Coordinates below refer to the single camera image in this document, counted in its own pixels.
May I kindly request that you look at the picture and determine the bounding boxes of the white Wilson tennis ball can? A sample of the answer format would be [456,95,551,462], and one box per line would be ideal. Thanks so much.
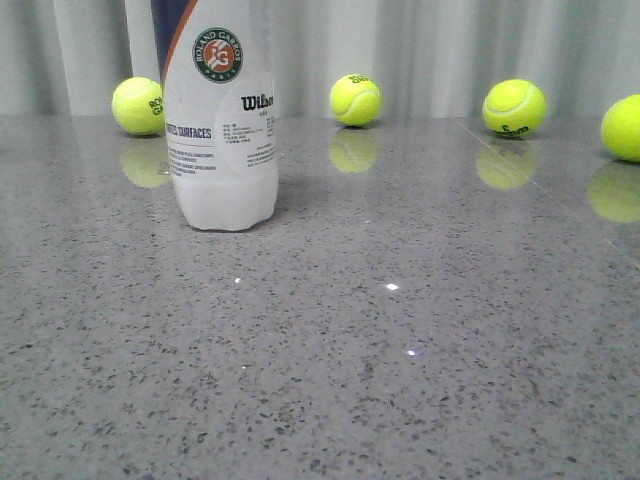
[151,1,279,231]

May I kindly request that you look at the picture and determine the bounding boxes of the middle yellow tennis ball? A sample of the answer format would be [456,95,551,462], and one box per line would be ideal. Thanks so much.
[330,74,382,127]

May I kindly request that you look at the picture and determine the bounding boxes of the yellow tennis ball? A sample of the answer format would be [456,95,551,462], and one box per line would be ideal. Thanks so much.
[111,77,165,136]
[601,94,640,162]
[482,79,546,137]
[330,74,382,127]

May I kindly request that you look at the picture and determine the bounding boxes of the left yellow tennis ball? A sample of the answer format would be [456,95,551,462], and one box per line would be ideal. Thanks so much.
[111,77,165,136]

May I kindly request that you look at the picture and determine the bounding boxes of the far right yellow tennis ball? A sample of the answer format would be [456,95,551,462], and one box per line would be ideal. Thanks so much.
[601,94,640,162]

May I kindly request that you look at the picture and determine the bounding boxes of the grey pleated curtain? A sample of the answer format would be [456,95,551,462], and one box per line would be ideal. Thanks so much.
[1,1,639,118]

